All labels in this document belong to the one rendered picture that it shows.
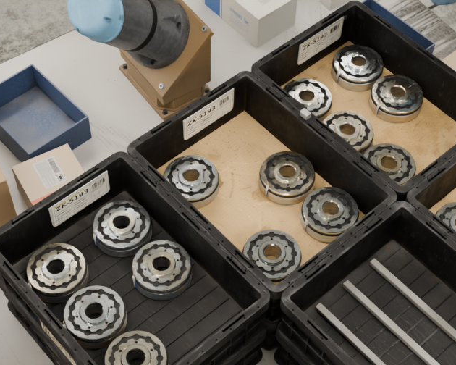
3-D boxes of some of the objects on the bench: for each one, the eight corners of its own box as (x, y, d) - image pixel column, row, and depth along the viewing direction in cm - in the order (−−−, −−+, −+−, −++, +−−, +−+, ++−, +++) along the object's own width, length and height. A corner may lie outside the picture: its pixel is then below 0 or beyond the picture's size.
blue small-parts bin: (-20, 119, 195) (-28, 98, 189) (37, 85, 201) (32, 63, 196) (34, 175, 187) (29, 154, 181) (92, 137, 193) (89, 116, 187)
